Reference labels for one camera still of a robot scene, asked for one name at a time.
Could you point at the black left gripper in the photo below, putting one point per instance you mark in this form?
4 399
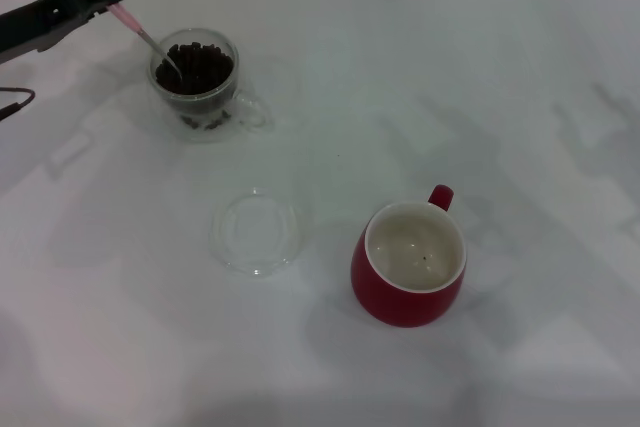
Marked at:
35 22

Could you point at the red mug white inside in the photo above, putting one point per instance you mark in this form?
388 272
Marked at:
395 302

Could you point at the coffee bean pile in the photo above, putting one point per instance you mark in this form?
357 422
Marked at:
200 72

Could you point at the small clear glass dish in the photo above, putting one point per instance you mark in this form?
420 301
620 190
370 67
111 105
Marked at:
255 257

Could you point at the clear double-wall glass cup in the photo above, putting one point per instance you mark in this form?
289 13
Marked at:
152 82

